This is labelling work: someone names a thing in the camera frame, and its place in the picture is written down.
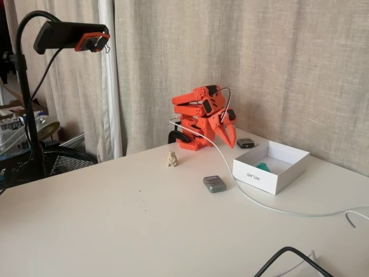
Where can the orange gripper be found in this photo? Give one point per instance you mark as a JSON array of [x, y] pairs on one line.
[[221, 124]]

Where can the green cube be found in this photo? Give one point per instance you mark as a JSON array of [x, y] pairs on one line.
[[263, 167]]

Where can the grey metal tin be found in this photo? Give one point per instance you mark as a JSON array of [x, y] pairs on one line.
[[214, 184]]

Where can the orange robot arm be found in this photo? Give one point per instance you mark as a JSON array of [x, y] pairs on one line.
[[190, 115]]

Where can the white cardboard box bin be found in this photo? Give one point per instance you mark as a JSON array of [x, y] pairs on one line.
[[271, 176]]

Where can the small black device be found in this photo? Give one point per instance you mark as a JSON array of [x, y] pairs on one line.
[[246, 142]]

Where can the small beige bear figurine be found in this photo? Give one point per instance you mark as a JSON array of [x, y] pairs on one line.
[[172, 158]]

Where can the wide beige linen curtain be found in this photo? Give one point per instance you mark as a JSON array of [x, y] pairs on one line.
[[302, 57]]

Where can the white sheer curtain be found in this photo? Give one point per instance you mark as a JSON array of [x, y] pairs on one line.
[[111, 101]]

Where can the black fan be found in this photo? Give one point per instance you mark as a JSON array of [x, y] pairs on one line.
[[66, 163]]

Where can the metal lamp shade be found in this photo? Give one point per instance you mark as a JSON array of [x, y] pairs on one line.
[[47, 128]]

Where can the brown cardboard box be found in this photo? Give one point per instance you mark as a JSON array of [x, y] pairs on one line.
[[11, 105]]

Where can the black gooseneck camera stand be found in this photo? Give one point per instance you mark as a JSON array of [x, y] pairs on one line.
[[72, 86]]

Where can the black camera with orange mount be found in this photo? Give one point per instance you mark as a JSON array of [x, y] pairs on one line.
[[66, 34]]

